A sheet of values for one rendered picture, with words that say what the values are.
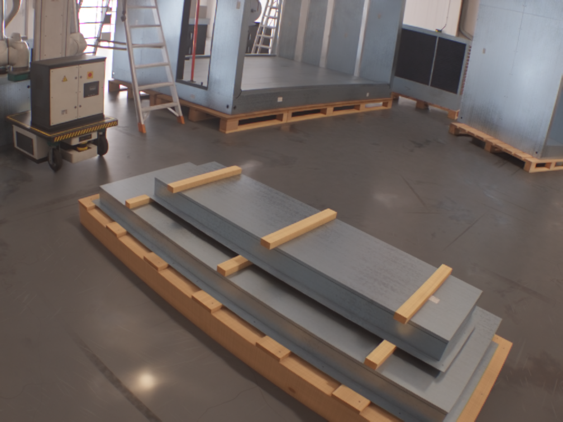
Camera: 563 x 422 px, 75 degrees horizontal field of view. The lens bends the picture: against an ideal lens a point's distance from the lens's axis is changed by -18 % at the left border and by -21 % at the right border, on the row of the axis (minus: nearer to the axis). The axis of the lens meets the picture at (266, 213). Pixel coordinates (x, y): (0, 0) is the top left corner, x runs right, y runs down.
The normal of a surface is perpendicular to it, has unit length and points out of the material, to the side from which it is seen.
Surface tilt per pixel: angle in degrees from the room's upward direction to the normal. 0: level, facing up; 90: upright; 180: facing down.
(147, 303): 0
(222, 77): 90
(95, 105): 90
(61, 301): 0
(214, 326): 90
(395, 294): 0
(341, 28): 90
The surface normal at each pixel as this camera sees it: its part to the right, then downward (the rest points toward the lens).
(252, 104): 0.73, 0.38
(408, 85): -0.58, 0.30
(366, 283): 0.12, -0.89
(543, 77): -0.88, 0.11
